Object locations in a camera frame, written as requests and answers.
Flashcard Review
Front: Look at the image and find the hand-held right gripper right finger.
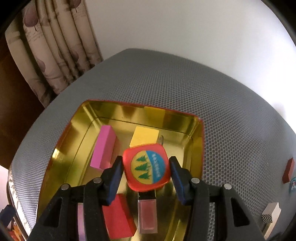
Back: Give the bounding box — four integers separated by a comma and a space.
169, 156, 266, 241

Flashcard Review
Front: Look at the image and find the red square tile tree emblem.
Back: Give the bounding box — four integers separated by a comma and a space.
122, 143, 172, 192

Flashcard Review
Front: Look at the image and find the clear lip gloss tube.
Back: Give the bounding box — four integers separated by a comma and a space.
137, 190, 159, 234

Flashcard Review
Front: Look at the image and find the pink rectangular block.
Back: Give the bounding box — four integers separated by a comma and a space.
90, 125, 117, 171

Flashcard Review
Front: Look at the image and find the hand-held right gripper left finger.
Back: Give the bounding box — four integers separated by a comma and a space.
29, 156, 124, 241

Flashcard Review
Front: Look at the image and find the beige patterned curtain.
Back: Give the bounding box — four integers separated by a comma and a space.
5, 0, 103, 108

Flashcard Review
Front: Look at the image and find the blue object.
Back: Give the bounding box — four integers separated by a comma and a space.
0, 204, 15, 230

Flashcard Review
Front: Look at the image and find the grey mesh chair seat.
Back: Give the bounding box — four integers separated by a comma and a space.
7, 48, 296, 241

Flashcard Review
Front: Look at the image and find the white block with zigzag end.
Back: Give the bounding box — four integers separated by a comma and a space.
261, 202, 281, 239

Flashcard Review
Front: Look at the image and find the gold tin box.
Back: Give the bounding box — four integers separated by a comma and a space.
37, 100, 206, 241

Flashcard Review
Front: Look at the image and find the bright red block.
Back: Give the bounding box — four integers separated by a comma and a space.
102, 193, 137, 239

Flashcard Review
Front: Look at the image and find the yellow block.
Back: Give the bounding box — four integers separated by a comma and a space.
129, 126, 160, 149

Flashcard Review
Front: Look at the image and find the brown wooden furniture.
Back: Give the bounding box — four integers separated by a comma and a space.
0, 35, 45, 168

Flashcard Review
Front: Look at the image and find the dark red block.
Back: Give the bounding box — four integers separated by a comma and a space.
282, 158, 296, 184

